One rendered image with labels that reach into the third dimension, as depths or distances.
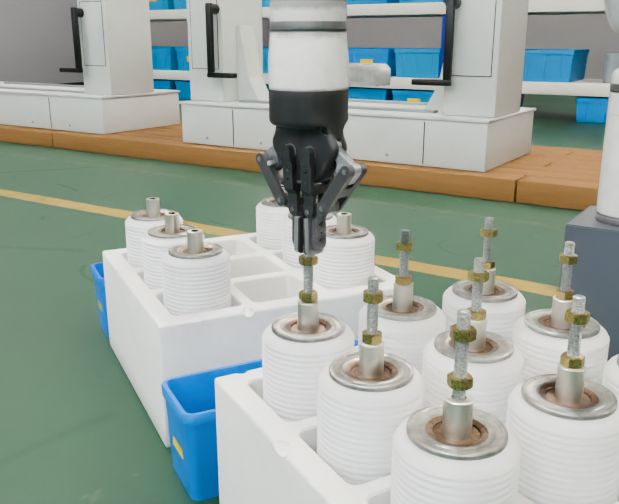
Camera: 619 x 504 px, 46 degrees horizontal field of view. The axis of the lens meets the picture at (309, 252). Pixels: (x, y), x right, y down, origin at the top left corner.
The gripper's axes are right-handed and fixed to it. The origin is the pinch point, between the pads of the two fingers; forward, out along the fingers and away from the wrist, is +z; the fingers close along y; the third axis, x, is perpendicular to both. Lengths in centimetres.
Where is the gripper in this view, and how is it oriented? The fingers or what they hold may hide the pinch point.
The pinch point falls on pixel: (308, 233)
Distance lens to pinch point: 72.1
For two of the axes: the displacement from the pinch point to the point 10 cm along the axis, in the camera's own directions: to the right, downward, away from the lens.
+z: 0.0, 9.6, 2.8
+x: 6.9, -2.1, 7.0
